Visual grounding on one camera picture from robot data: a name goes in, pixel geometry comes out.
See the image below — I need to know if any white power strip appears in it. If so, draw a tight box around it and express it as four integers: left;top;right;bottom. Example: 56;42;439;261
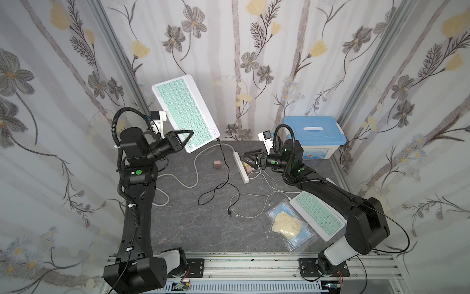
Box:
233;151;249;184

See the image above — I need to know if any green keyboard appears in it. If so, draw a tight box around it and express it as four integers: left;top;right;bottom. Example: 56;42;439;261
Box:
152;74;220;153
290;191;346;241

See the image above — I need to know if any white USB cable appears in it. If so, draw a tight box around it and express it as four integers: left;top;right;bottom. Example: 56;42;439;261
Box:
229;168;306;219

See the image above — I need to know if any black USB cable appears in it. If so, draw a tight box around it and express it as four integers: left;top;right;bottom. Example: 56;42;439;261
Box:
197;137;241;216

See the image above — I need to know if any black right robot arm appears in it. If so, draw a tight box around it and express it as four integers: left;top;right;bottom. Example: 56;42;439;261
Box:
240;124;391;277

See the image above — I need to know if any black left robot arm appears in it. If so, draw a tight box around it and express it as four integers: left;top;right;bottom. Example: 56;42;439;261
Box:
104;107;193;294

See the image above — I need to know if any blue lid storage box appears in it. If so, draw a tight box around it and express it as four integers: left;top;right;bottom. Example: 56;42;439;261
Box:
283;116;347;160

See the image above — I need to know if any bag of gloves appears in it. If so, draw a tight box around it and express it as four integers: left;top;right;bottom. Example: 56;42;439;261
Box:
266;200;319;254

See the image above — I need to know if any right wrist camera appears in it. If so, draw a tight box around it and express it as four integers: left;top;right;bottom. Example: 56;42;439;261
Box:
258;131;274;155

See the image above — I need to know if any white power strip cord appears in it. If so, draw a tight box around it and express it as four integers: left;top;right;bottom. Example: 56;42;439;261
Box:
152;142;236;207

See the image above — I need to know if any white ribbed cable duct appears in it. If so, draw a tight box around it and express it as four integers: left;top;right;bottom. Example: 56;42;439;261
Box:
148;281;328;294

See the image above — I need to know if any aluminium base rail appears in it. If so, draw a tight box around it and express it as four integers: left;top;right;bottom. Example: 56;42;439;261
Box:
95;251;405;294

